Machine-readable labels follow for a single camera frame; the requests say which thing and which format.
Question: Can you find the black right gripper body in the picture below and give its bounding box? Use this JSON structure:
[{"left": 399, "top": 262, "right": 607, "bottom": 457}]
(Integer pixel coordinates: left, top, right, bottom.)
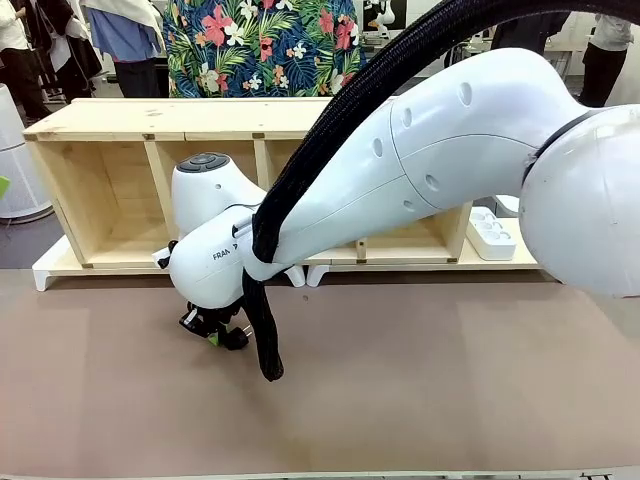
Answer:
[{"left": 186, "top": 298, "right": 237, "bottom": 325}]

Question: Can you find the black power plug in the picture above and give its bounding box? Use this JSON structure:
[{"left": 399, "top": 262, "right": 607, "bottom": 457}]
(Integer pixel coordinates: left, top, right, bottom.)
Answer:
[{"left": 221, "top": 325, "right": 252, "bottom": 352}]

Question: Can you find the white air purifier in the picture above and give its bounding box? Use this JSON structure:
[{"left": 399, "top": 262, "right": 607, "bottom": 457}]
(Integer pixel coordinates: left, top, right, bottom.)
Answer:
[{"left": 0, "top": 83, "right": 55, "bottom": 220}]

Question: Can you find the person in white shirt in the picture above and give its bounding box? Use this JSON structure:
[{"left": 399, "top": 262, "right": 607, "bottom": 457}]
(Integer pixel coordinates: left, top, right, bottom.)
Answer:
[{"left": 0, "top": 0, "right": 52, "bottom": 122}]

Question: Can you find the long wooden compartment shelf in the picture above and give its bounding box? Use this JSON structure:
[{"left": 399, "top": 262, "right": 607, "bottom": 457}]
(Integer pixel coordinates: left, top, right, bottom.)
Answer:
[{"left": 23, "top": 97, "right": 474, "bottom": 274}]

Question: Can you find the person in dark jacket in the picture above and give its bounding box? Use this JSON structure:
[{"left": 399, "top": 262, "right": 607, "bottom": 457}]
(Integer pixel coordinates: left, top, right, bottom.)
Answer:
[{"left": 24, "top": 0, "right": 105, "bottom": 104}]

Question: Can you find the person in blue shirt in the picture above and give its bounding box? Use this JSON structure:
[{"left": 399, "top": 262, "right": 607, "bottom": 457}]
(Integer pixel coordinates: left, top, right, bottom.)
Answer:
[{"left": 79, "top": 0, "right": 167, "bottom": 99}]

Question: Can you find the person in floral shirt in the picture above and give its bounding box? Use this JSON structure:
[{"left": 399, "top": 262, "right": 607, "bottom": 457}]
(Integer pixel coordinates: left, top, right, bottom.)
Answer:
[{"left": 162, "top": 0, "right": 370, "bottom": 100}]

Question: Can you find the white power strip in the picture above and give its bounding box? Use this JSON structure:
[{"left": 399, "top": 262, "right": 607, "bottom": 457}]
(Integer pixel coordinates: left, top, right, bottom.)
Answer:
[{"left": 465, "top": 205, "right": 519, "bottom": 262}]

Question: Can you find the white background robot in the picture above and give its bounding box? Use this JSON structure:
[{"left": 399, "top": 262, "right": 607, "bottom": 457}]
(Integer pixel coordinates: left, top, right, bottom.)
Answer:
[{"left": 363, "top": 0, "right": 397, "bottom": 40}]

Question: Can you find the person in orange trousers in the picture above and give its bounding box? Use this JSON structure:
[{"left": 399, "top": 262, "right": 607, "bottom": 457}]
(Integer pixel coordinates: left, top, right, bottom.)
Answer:
[{"left": 491, "top": 10, "right": 572, "bottom": 52}]

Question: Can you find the person in grey shirt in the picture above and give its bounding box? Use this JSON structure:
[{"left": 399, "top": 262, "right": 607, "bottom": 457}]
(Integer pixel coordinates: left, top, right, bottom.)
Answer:
[{"left": 579, "top": 12, "right": 635, "bottom": 109}]

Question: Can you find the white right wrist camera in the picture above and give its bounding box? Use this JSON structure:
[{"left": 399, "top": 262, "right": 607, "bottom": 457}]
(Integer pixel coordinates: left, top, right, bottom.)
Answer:
[{"left": 151, "top": 239, "right": 179, "bottom": 272}]

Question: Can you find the black braided cable sleeve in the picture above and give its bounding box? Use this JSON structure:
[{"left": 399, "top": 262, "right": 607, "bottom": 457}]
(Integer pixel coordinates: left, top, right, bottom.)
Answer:
[{"left": 242, "top": 0, "right": 640, "bottom": 384}]

